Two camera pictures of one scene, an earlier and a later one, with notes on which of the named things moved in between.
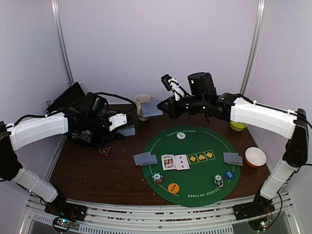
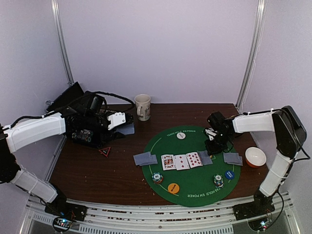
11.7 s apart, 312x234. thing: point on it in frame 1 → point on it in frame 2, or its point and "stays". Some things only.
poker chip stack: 219,181 stays
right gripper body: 172,110 → 212,145
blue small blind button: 229,174 stays
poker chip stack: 157,178 stays
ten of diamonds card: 150,109 → 194,160
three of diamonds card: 181,162 stays
